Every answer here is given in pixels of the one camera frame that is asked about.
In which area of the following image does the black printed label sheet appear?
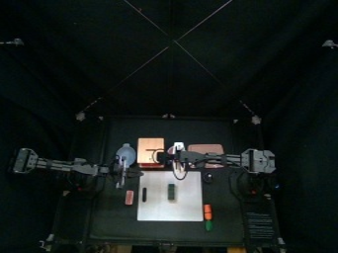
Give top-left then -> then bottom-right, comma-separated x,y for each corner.
243,201 -> 279,246

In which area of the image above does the orange toy carrot green top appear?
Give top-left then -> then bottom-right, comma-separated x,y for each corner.
201,204 -> 215,231

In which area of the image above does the wooden block with slots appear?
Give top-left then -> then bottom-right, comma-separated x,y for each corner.
136,137 -> 167,169

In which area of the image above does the grey frame clamp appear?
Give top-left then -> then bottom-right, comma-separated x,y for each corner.
320,39 -> 338,49
0,38 -> 25,46

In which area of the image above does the black cable loop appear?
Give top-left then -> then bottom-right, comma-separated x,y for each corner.
169,161 -> 188,182

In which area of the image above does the pale blue plate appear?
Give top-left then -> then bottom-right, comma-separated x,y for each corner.
115,142 -> 137,163

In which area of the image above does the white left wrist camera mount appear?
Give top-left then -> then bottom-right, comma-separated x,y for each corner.
115,156 -> 129,190

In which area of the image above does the pink rectangular tray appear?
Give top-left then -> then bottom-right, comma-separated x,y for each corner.
187,143 -> 225,169

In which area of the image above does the pink toy block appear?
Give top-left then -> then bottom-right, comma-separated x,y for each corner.
124,190 -> 135,207

